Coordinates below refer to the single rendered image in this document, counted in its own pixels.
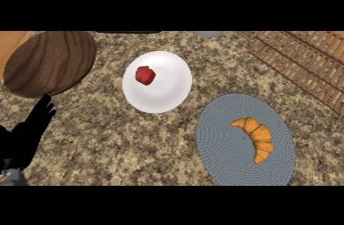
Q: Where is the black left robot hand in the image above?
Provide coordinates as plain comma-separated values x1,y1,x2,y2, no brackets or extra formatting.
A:
0,94,58,172

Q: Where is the grey round woven placemat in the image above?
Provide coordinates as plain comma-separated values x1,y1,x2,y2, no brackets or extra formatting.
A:
196,93,297,187

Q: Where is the orange curved squash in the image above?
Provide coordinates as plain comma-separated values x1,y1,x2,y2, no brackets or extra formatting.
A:
230,117,277,165

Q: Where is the brown wooden tiered shelf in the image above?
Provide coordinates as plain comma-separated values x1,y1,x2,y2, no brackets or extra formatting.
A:
247,31,344,118

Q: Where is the round dark wooden board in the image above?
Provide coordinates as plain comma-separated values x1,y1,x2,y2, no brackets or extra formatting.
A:
4,31,98,98

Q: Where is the red bell pepper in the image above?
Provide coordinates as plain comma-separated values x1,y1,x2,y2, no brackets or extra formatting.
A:
135,66,157,87

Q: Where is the white oval plate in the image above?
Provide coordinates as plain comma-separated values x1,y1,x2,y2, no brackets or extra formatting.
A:
122,50,194,114

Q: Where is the grey round object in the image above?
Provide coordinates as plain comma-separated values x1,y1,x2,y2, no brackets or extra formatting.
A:
193,31,227,38

